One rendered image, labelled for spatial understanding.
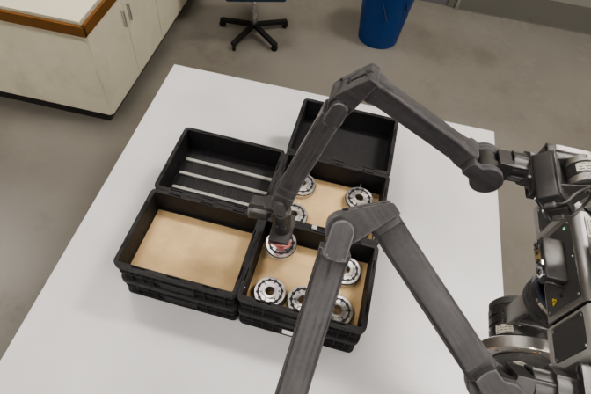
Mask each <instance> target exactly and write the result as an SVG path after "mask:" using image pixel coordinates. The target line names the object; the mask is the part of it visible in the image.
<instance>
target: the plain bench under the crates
mask: <svg viewBox="0 0 591 394"><path fill-rule="evenodd" d="M304 99H315V100H319V101H323V102H325V100H326V99H329V97H326V96H322V95H317V94H314V93H309V92H305V91H298V90H293V89H289V88H284V87H280V86H276V85H271V84H263V83H260V82H255V81H251V80H246V79H243V78H238V77H230V76H226V75H222V74H217V73H213V72H209V71H205V70H200V69H193V68H188V67H184V66H179V65H176V64H174V65H173V67H172V69H171V71H170V73H169V75H168V76H167V78H166V79H165V80H164V83H163V84H162V86H161V88H160V90H159V91H158V93H157V95H156V96H155V98H154V100H153V101H152V103H151V105H150V107H149V109H148V110H147V112H146V114H145V115H144V116H143V118H142V120H141V122H140V124H139V126H138V127H137V129H136V131H135V132H134V134H133V135H132V137H131V139H130V141H129V142H128V145H127V146H126V148H125V149H124V151H123V152H122V154H121V156H120V158H119V160H118V161H117V163H116V165H115V166H114V168H113V170H112V171H111V173H110V175H109V176H108V178H107V180H106V182H105V184H104V185H103V186H102V188H101V190H100V192H99V193H98V196H97V197H96V199H95V201H94V202H93V203H92V205H91V207H90V209H89V211H88V212H87V214H86V216H85V218H84V219H83V221H82V222H81V224H80V226H79V227H78V229H77V232H76V233H75V235H74V237H73V238H72V239H71V241H70V242H69V245H68V247H67V248H66V250H65V252H64V253H63V255H62V257H61V258H60V260H59V262H58V263H57V265H56V267H55V269H54V271H53V272H52V273H51V275H50V277H49V278H48V280H47V283H46V284H45V286H44V288H43V289H42V290H41V292H40V294H39V296H38V298H37V299H36V301H35V303H34V304H33V307H32V308H31V309H30V311H29V313H28V314H27V316H26V318H25V320H24V322H23V324H22V325H21V326H20V328H19V329H18V332H17V333H16V335H15V337H14V339H13V340H12V342H11V343H10V345H9V347H8V349H7V350H6V352H5V354H4V356H3V358H2V359H1V361H0V394H274V393H275V390H276V386H277V383H278V381H279V377H280V375H281V370H282V367H283V364H284V361H285V358H286V355H287V351H288V347H289V344H290V340H291V338H292V337H289V336H286V335H282V334H279V333H276V332H270V331H267V330H264V329H260V328H258V327H254V326H251V325H245V324H242V323H241V322H240V321H239V316H240V314H239V316H238V318H237V319H236V320H228V319H226V318H222V317H217V316H213V315H210V314H207V313H204V312H200V311H197V310H191V309H188V308H185V307H182V306H178V305H175V304H172V303H167V302H163V301H159V300H157V299H153V298H150V297H147V296H144V295H138V294H135V293H131V292H130V291H129V290H128V285H127V283H126V282H124V281H123V280H122V278H121V272H120V270H119V268H117V267H116V266H115V264H114V263H113V259H114V257H115V255H116V254H117V252H118V250H119V249H120V246H121V244H122V243H123V241H124V239H125V237H126V235H127V234H128V232H129V230H130V228H131V226H132V224H133V223H134V221H135V218H136V217H137V215H138V213H139V212H140V210H141V208H142V205H143V203H144V202H145V201H146V199H147V197H148V195H149V193H150V191H151V190H152V189H155V182H156V181H157V178H158V176H159V174H160V172H161V171H162V170H163V168H164V165H165V163H166V162H167V160H168V158H169V156H170V154H171V152H172V151H173V149H174V147H175V145H176V143H177V141H178V140H179V138H180V136H181V134H182V132H183V131H184V129H185V128H197V129H200V130H204V131H208V132H211V133H215V134H219V135H226V136H229V137H233V138H237V139H240V140H244V141H247V142H255V143H258V144H262V145H266V146H269V147H273V148H276V149H280V150H284V152H285V154H286V153H287V149H288V143H289V140H290V137H291V135H292V133H293V130H294V127H295V124H296V120H297V117H298V114H299V112H300V109H301V106H302V104H303V100H304ZM389 178H390V183H389V190H388V195H387V200H388V201H390V202H391V203H394V204H395V205H396V207H397V208H398V210H399V212H400V213H401V214H400V217H401V218H402V220H403V222H404V223H405V225H406V227H407V229H408V230H409V231H410V233H411V234H412V236H413V238H414V239H415V241H416V242H417V244H418V245H419V247H420V249H421V250H422V251H423V252H424V254H425V256H426V257H427V259H428V261H429V262H430V264H431V265H432V267H433V268H434V270H435V272H437V274H438V275H439V277H440V278H441V280H442V282H443V283H444V285H445V286H446V288H447V290H448V291H449V293H450V294H451V295H452V297H453V298H454V300H455V301H456V303H457V305H458V306H459V308H460V309H461V311H462V312H463V314H464V315H465V316H466V318H467V319H468V321H469V322H470V324H471V326H472V328H473V329H474V331H475V332H476V334H477V335H478V336H479V338H480V339H481V340H483V339H486V338H489V335H488V330H489V329H488V311H489V307H488V306H489V303H490V302H491V301H493V300H494V299H496V298H499V297H502V296H504V293H503V279H502V264H501V249H500V219H499V204H498V190H496V191H494V192H491V193H479V192H476V191H474V190H473V189H471V187H470V185H469V180H468V178H467V177H466V176H464V175H463V174H462V170H461V169H460V168H458V167H457V166H455V165H454V164H453V163H452V161H451V160H450V159H448V158H447V157H446V156H444V155H443V154H442V153H441V152H440V151H439V150H437V149H435V148H434V147H433V146H431V145H430V144H428V143H427V142H425V141H424V140H422V139H421V138H419V137H418V136H417V135H415V134H414V133H413V132H411V131H410V130H409V129H407V128H405V127H404V126H403V125H401V124H400V123H398V132H397V139H396V144H395V150H394V156H393V162H392V167H391V173H390V176H389ZM377 247H378V249H379V253H378V258H377V264H376V274H375V280H374V286H373V292H372V297H371V304H370V309H369V315H368V325H367V329H366V331H365V332H364V333H363V334H362V335H361V337H360V340H359V342H358V344H357V345H355V346H354V350H353V351H352V352H351V353H346V352H343V351H340V350H336V349H333V348H329V347H324V346H323V347H322V350H321V353H320V355H319V359H318V362H317V366H316V370H315V373H314V376H313V379H312V382H311V385H310V390H309V393H308V394H470V393H469V392H468V391H467V389H466V387H465V383H464V379H463V371H462V370H461V369H460V367H459V366H458V364H457V363H456V361H455V359H454V358H453V356H452V354H451V353H450V352H449V350H448V349H447V347H446V346H445V344H444V343H443V341H442V340H441V338H440V336H439V335H438V333H437V332H436V330H435V329H434V327H433V326H432V324H431V323H430V321H429V320H428V318H427V316H426V315H425V313H424V312H423V310H422V309H421V308H420V306H419V305H418V303H416V301H415V298H414V297H413V295H412V293H411V292H410V290H409V289H408V287H407V286H406V285H405V283H404V282H403V280H402V279H401V277H400V275H399V274H398V272H397V270H396V269H395V267H394V266H393V265H392V264H391V262H390V260H389V259H388V257H387V256H386V254H385V253H384V252H383V249H382V247H381V246H380V245H378V246H377Z"/></svg>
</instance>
